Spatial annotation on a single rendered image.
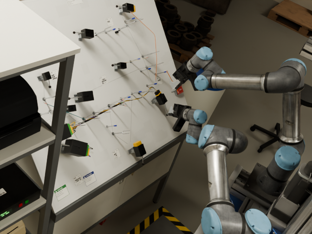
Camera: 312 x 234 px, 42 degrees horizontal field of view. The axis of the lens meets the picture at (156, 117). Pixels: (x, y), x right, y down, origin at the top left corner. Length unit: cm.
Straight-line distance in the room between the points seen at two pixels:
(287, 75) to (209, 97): 209
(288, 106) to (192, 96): 198
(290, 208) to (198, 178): 192
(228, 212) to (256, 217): 12
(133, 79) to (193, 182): 149
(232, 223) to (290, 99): 71
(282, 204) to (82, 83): 117
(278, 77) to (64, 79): 95
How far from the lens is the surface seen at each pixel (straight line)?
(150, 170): 279
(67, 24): 227
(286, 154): 209
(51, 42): 141
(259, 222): 171
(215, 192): 173
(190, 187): 364
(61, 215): 216
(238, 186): 222
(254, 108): 492
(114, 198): 264
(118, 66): 235
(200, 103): 398
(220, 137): 186
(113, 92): 236
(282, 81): 191
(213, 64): 215
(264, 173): 217
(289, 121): 212
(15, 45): 137
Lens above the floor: 258
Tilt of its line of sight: 38 degrees down
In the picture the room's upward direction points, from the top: 19 degrees clockwise
